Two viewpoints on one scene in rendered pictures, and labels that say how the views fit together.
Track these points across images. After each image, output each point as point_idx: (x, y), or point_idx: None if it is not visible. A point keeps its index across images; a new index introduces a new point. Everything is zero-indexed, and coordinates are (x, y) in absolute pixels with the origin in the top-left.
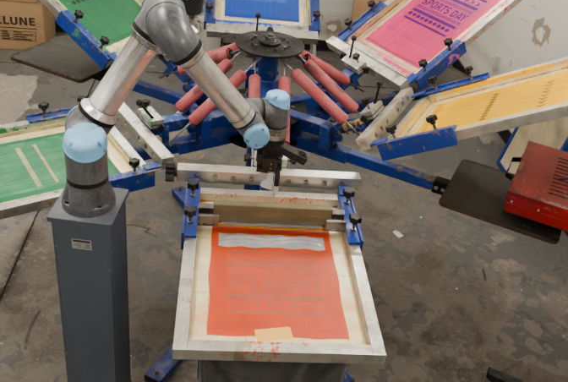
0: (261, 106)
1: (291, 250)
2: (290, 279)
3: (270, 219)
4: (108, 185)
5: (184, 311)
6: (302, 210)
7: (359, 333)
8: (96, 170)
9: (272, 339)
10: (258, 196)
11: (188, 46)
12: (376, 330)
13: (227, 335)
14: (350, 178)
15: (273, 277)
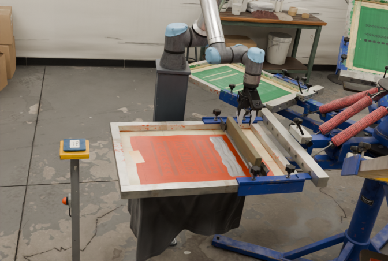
0: (243, 52)
1: (221, 162)
2: (190, 161)
3: (238, 144)
4: (174, 57)
5: (139, 123)
6: (247, 146)
7: None
8: (168, 42)
9: (131, 156)
10: (266, 143)
11: None
12: (145, 188)
13: (130, 142)
14: (314, 171)
15: (189, 156)
